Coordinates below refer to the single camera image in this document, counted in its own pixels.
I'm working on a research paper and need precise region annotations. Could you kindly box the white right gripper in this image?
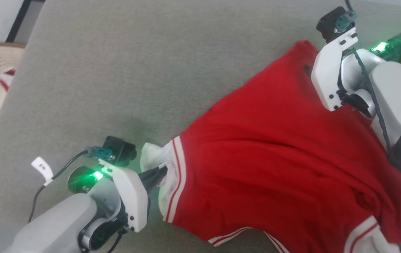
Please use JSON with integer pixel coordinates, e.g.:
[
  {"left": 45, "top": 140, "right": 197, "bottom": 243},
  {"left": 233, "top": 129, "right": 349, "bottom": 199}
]
[{"left": 311, "top": 27, "right": 375, "bottom": 118}]

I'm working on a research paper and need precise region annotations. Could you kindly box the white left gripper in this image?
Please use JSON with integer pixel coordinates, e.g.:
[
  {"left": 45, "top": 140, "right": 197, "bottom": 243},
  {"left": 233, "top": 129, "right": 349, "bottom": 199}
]
[{"left": 98, "top": 159, "right": 168, "bottom": 233}]

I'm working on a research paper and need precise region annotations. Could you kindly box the red garment with white stripes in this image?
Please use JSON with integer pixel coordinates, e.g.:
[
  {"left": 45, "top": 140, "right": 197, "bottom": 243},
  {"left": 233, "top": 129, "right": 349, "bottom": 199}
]
[{"left": 140, "top": 40, "right": 401, "bottom": 253}]

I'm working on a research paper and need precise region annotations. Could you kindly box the red white cloth in basket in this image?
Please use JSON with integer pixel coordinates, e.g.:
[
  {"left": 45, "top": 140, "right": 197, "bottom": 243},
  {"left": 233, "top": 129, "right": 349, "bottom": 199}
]
[{"left": 0, "top": 67, "right": 17, "bottom": 92}]

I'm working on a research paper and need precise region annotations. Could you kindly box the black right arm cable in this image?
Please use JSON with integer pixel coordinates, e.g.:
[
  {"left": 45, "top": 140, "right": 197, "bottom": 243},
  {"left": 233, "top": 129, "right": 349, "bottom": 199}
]
[{"left": 352, "top": 47, "right": 394, "bottom": 155}]

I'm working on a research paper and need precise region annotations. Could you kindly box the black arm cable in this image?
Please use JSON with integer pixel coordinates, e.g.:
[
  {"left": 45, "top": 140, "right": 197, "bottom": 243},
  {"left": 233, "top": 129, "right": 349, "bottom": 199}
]
[
  {"left": 352, "top": 47, "right": 394, "bottom": 155},
  {"left": 27, "top": 147, "right": 113, "bottom": 224}
]

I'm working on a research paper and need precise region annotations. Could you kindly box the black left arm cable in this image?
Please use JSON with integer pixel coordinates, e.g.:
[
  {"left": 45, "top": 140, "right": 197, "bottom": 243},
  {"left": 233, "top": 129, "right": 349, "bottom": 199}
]
[{"left": 27, "top": 147, "right": 113, "bottom": 224}]

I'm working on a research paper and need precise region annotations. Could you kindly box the white cable label tag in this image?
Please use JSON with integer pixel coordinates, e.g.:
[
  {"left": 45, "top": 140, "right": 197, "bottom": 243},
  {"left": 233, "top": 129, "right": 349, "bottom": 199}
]
[{"left": 31, "top": 156, "right": 54, "bottom": 187}]

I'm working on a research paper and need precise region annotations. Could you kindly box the black door frame strip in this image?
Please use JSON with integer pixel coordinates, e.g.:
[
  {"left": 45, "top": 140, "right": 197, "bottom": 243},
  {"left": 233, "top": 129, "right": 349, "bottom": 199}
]
[{"left": 5, "top": 0, "right": 34, "bottom": 43}]

